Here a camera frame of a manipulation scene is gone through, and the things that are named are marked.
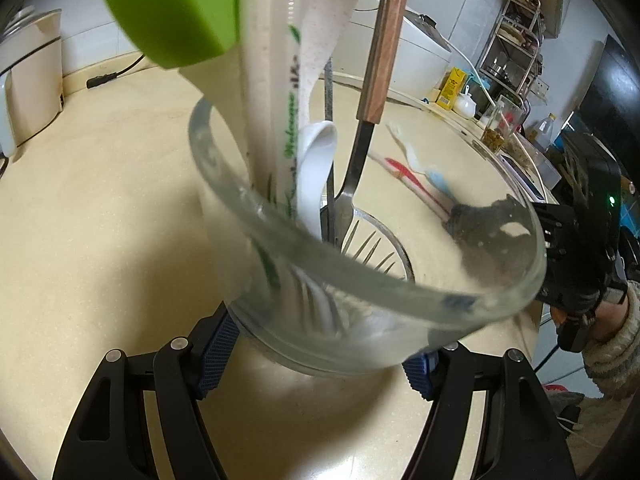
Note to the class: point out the small white teapot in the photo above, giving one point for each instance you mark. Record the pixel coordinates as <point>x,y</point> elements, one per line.
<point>464,105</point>

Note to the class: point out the right hand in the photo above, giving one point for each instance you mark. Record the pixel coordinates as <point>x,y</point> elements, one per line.
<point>615,327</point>

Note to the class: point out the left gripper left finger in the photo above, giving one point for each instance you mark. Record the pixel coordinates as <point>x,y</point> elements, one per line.
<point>108,437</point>

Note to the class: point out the clear glass tumbler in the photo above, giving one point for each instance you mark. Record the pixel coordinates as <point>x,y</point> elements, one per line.
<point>398,284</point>

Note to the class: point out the metal wire rack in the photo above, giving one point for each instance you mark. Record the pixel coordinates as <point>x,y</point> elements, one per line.
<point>511,59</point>

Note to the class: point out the disposable chopsticks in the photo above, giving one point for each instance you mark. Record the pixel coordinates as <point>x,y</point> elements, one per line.
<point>271,37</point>

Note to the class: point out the speckled beige large spoon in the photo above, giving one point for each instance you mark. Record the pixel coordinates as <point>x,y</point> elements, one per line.
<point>323,23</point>

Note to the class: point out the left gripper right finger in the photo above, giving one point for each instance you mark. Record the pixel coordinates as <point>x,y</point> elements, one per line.
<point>520,437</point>

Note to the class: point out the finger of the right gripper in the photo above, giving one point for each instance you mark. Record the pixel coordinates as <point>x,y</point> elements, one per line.
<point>496,241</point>

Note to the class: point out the red handled utensil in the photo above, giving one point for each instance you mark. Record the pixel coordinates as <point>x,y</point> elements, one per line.
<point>403,174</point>

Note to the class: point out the small white plastic spoon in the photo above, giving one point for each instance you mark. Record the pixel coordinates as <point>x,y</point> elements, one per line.
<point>316,149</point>

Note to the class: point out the knitted sweater right forearm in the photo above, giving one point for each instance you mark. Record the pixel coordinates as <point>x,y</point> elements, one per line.
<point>613,365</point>

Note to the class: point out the beige electric cooker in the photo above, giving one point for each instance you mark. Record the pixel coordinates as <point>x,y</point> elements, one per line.
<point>31,76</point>

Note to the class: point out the wooden handled fork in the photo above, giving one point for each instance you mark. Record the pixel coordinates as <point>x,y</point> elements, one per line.
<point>339,211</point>

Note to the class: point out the white rice cooker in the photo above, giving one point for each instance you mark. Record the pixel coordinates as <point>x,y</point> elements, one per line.
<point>422,57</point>

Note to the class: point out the white plastic spork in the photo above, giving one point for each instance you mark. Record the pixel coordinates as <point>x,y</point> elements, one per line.
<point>410,153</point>

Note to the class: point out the blue plastic spork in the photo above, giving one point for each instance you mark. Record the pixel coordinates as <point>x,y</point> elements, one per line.
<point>438,181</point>

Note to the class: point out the yellow box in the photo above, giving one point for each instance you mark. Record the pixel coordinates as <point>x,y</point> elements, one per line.
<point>451,87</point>

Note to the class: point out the glass spice jar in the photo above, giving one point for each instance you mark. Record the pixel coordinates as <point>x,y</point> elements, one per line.
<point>500,121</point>

